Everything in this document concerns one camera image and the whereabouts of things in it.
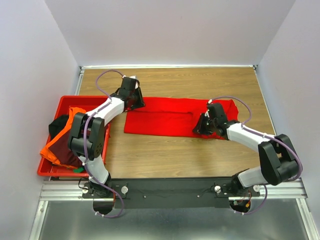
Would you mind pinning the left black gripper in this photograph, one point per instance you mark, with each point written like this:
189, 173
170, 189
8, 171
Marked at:
141, 103

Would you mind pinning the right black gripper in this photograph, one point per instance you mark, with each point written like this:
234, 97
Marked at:
198, 128

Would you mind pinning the red t-shirt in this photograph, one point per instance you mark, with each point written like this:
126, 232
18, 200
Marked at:
165, 116

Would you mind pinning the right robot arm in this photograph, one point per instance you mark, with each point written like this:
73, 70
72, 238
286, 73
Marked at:
278, 160

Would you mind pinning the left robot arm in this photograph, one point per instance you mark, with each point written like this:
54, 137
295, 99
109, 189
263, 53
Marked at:
87, 133

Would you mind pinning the black t-shirt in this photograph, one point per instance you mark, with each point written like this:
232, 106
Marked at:
54, 129

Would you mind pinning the green cloth piece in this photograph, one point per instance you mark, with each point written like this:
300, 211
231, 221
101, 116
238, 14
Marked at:
78, 170

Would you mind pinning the maroon t-shirt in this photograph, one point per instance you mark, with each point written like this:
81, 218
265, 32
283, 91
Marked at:
59, 147

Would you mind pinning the orange t-shirt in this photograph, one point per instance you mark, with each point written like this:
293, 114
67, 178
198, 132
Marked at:
72, 112

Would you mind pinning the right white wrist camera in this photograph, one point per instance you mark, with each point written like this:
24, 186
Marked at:
207, 108

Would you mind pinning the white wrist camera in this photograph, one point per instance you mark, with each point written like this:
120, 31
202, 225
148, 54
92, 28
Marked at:
137, 83
207, 108

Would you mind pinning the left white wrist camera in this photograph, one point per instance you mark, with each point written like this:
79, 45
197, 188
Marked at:
137, 83

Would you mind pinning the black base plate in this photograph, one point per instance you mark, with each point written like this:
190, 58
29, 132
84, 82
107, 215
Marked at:
169, 193

